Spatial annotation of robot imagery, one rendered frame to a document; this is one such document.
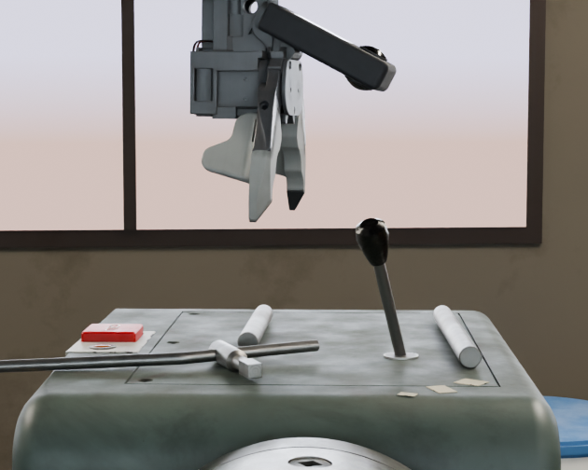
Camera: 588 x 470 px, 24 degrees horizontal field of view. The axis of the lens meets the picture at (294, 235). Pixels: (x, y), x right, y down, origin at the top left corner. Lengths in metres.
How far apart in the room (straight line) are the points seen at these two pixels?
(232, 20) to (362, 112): 2.79
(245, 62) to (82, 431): 0.35
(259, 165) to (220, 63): 0.10
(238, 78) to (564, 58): 2.99
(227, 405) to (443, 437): 0.19
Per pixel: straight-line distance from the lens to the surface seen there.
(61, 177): 3.92
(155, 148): 3.90
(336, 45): 1.11
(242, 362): 1.28
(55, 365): 1.34
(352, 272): 3.97
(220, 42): 1.14
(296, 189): 1.21
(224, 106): 1.12
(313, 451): 1.09
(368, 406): 1.20
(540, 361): 4.12
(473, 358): 1.35
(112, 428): 1.20
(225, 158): 1.09
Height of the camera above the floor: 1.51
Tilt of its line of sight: 5 degrees down
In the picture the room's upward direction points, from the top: straight up
